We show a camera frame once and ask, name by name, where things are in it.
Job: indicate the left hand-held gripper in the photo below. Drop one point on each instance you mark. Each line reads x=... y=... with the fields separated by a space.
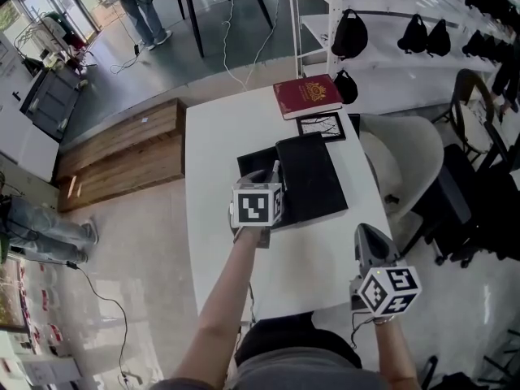
x=254 y=207

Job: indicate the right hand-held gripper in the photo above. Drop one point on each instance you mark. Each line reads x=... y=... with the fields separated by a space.
x=388 y=291

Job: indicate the black box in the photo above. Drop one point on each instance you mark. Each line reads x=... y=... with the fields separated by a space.
x=256 y=161

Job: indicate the black box lid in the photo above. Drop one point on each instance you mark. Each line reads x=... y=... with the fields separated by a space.
x=310 y=177

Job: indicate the black picture frame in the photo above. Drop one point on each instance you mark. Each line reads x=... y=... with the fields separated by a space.
x=321 y=125

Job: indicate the red book with gold print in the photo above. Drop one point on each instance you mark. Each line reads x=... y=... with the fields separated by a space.
x=308 y=94

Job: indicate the person's left forearm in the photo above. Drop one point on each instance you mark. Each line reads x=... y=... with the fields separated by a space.
x=221 y=311

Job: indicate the person's right forearm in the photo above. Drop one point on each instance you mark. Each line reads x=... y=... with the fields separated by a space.
x=394 y=352

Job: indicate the white desk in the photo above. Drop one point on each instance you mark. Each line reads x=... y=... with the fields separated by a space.
x=219 y=169

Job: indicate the person's black trousers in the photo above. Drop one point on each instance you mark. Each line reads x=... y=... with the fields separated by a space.
x=292 y=335

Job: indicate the black bag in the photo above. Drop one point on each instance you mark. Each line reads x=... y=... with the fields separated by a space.
x=349 y=35
x=414 y=35
x=439 y=39
x=347 y=87

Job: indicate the black office chair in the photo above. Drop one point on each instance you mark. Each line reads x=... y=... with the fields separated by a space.
x=459 y=201

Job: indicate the person's grey shirt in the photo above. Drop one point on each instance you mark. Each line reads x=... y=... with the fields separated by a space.
x=300 y=374

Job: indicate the beige shell chair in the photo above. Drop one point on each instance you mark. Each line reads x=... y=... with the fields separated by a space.
x=406 y=148

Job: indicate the white shelf unit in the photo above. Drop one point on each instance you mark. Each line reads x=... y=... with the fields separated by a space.
x=386 y=61

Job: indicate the wooden bench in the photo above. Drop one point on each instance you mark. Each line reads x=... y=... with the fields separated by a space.
x=122 y=152

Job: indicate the black table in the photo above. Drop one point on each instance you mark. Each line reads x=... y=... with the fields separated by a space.
x=195 y=6

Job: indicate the grey cabinet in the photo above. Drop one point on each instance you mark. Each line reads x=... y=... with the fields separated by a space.
x=50 y=100

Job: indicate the white cabinet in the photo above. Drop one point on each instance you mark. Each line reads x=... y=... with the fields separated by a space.
x=20 y=136

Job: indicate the black frame chair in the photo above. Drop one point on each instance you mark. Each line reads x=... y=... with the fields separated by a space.
x=477 y=108

